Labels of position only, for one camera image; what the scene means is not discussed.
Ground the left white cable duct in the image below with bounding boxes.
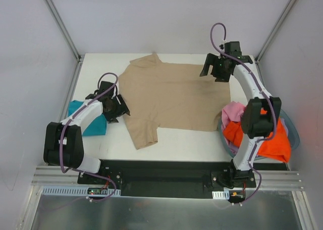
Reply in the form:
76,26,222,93
42,186,121,198

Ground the lavender t shirt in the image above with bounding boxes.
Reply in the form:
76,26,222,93
228,116,293,160

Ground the aluminium front rail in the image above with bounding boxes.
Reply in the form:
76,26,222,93
32,166,305,191

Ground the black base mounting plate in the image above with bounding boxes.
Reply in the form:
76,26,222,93
77,160,256,199

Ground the white cable duct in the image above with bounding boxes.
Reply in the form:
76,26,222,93
42,186,121,198
212,190,230,200

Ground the right aluminium frame post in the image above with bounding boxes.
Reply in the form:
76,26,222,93
255,0,298,64

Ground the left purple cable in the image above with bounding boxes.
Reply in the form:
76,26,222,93
42,72,119,210

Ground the left aluminium frame post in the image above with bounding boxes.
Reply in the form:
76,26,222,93
44,0,82,62

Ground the translucent blue laundry basket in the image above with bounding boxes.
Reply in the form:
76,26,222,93
218,110,300,163

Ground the aluminium frame post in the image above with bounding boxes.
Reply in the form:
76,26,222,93
44,0,82,62
255,0,298,64

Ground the beige t shirt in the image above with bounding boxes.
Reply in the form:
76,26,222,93
119,54,231,149

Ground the pink t shirt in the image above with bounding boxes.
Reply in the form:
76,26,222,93
221,101,245,154

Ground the right white cable duct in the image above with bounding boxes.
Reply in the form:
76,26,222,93
212,190,230,200

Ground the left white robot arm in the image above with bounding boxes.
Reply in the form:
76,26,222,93
43,81,130,184

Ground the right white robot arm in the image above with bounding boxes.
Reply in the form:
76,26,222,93
200,41,282,187

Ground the folded teal t shirt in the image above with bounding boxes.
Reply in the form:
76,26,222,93
68,100,107,137

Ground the orange t shirt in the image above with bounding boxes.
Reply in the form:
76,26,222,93
223,108,291,163

